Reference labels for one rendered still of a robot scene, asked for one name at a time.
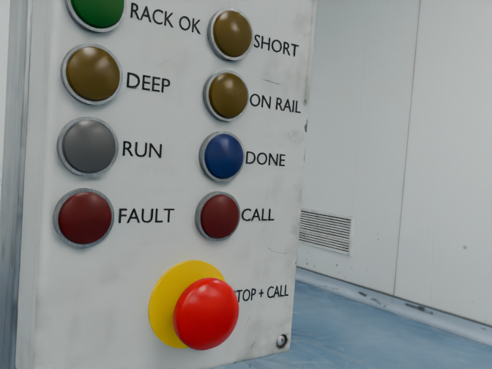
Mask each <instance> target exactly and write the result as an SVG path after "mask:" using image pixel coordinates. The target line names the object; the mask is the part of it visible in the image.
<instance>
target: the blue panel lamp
mask: <svg viewBox="0 0 492 369"><path fill-rule="evenodd" d="M204 160H205V164H206V167H207V169H208V171H209V172H210V174H211V175H213V176H214V177H216V178H218V179H227V178H230V177H232V176H233V175H235V174H236V173H237V172H238V171H239V169H240V168H241V166H242V162H243V151H242V147H241V145H240V143H239V142H238V140H237V139H235V138H234V137H233V136H231V135H228V134H220V135H216V136H215V137H214V138H213V139H211V141H210V142H209V143H208V145H207V146H206V150H205V154H204Z"/></svg>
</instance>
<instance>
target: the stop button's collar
mask: <svg viewBox="0 0 492 369"><path fill-rule="evenodd" d="M206 277H214V278H217V279H220V280H222V281H224V282H225V279H224V277H223V275H222V274H221V272H220V271H219V270H218V269H217V268H216V267H214V266H213V265H211V264H209V263H207V262H205V261H200V260H189V261H183V262H181V263H178V264H176V265H174V266H172V267H171V268H170V269H169V270H167V271H166V272H165V273H164V274H163V275H162V276H161V277H160V279H159V280H158V281H157V283H156V284H155V286H154V288H153V290H152V293H151V296H150V298H149V306H148V317H149V323H150V326H151V328H152V331H153V332H154V334H155V335H156V336H157V337H158V338H159V339H160V340H161V341H162V342H164V343H165V344H167V345H168V346H172V347H174V348H179V349H185V348H189V347H188V346H186V345H185V344H183V342H182V341H181V340H180V339H179V338H178V337H177V335H176V333H175V330H174V324H173V316H174V308H175V306H176V303H177V301H178V299H179V297H180V296H181V294H182V292H183V291H184V290H185V289H186V288H187V287H188V286H189V285H190V284H192V283H194V282H195V281H197V280H200V279H202V278H206ZM271 288H274V287H273V286H270V287H269V288H268V291H267V296H268V297H269V298H274V297H275V295H276V294H278V297H284V296H288V294H286V285H285V295H281V292H282V285H281V286H280V295H279V291H278V287H277V286H276V289H275V293H274V296H273V295H272V296H271V297H270V296H269V290H270V289H271ZM246 291H248V292H249V297H248V298H247V299H245V298H244V294H245V292H246ZM276 291H277V292H276ZM242 298H243V300H244V301H248V300H249V298H250V291H249V290H248V289H246V290H244V292H243V295H242Z"/></svg>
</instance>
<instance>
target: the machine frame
mask: <svg viewBox="0 0 492 369"><path fill-rule="evenodd" d="M31 11H32V0H10V21H9V38H8V54H7V85H6V100H5V117H4V148H3V163H2V179H1V210H0V369H17V368H16V367H15V355H16V340H17V325H18V279H19V269H20V265H21V236H22V221H23V191H24V176H25V162H26V132H27V116H28V101H29V72H30V57H31V28H32V22H31Z"/></svg>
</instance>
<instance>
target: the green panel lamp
mask: <svg viewBox="0 0 492 369"><path fill-rule="evenodd" d="M70 1H71V5H72V8H73V10H74V11H75V14H76V15H77V16H78V17H79V18H80V19H81V20H82V21H83V22H84V23H85V24H87V25H89V26H91V27H94V28H96V29H106V28H109V27H112V26H114V25H115V24H116V23H117V22H118V21H119V20H120V18H121V17H122V14H123V11H124V0H70Z"/></svg>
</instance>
